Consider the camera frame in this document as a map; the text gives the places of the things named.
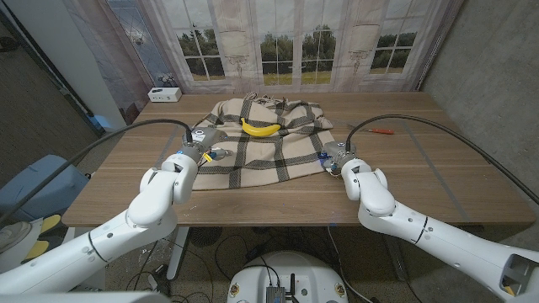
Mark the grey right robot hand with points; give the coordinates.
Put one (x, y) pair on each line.
(339, 150)

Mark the black antenna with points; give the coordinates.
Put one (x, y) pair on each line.
(292, 284)

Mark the beige plaid scarf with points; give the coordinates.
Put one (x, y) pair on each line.
(261, 160)

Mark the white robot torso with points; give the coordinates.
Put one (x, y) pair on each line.
(311, 273)

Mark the white table leg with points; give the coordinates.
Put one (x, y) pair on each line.
(177, 261)

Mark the grey white shoe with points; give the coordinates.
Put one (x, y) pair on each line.
(12, 235)

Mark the grey table leg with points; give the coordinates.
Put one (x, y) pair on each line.
(400, 265)

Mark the small black electronics box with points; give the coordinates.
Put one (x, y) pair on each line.
(275, 294)

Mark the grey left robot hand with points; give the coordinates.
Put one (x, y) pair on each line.
(204, 136)

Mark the printed window backdrop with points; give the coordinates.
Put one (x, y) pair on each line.
(295, 25)

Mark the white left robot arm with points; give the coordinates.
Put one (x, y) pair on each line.
(151, 210)

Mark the white robot shoulder cover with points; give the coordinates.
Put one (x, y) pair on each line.
(84, 298)

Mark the white power strip box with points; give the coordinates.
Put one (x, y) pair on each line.
(164, 94)

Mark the yellow toy banana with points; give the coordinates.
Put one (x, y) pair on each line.
(261, 130)

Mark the black yellow foot pedal unit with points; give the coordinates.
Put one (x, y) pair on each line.
(50, 222)

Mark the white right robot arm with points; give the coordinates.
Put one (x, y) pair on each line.
(400, 219)

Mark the round black fan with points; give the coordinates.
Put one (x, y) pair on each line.
(206, 236)

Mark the clear crumpled plastic wrap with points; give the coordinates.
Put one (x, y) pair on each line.
(156, 252)

